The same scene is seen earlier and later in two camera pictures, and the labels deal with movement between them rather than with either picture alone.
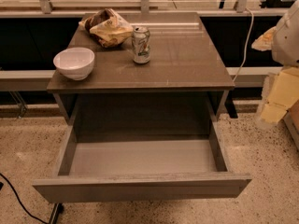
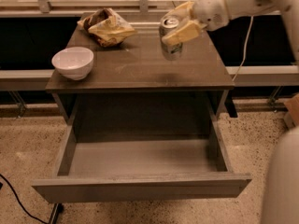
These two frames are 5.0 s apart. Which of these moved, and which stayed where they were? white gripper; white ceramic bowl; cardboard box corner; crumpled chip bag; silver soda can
Moved: silver soda can; white gripper
Stayed: white ceramic bowl; crumpled chip bag; cardboard box corner
